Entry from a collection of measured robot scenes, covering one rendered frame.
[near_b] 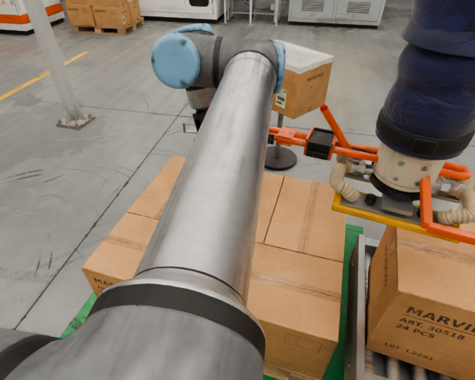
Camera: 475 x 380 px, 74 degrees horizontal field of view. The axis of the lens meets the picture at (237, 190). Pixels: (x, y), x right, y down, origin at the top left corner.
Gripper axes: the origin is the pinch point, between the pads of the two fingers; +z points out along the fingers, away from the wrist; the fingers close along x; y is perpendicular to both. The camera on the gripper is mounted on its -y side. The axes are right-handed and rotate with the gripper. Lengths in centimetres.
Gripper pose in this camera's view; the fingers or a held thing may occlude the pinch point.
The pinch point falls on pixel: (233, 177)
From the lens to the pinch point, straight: 84.8
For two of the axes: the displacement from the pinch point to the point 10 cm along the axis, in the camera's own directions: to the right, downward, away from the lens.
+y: -4.8, 4.8, -7.4
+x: 8.5, 0.4, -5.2
